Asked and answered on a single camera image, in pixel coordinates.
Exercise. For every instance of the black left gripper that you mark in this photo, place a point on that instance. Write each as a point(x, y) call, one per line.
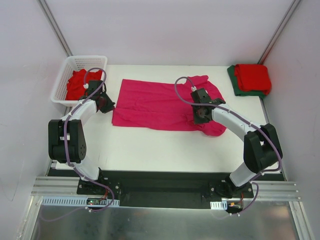
point(107, 104)

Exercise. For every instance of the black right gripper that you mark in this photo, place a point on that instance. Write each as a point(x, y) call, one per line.
point(198, 118)

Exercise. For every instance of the pink t shirt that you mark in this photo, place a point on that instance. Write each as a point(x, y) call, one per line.
point(163, 106)

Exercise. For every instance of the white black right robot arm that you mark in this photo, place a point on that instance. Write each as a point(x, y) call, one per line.
point(261, 145)

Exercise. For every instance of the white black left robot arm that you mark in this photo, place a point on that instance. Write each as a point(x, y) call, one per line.
point(66, 138)

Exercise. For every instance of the crumpled red t shirt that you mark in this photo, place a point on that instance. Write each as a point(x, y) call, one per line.
point(75, 85)

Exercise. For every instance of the folded green t shirt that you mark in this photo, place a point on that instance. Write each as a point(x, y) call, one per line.
point(236, 89)

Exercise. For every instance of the white plastic laundry basket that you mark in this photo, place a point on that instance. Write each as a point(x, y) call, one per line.
point(71, 64)

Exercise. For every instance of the folded red t shirt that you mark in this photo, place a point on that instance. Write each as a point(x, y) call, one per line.
point(253, 77)

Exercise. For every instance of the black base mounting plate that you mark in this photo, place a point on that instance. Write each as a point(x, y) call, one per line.
point(179, 190)

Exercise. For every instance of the right white slotted cable duct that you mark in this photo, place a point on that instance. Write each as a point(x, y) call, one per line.
point(219, 205)

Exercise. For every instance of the white slotted cable duct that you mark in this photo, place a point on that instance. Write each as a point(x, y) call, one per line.
point(70, 201)
point(219, 205)

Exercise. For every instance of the aluminium frame rail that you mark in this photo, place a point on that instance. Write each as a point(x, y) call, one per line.
point(55, 186)

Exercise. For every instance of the left white slotted cable duct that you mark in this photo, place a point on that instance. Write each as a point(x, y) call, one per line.
point(70, 201)

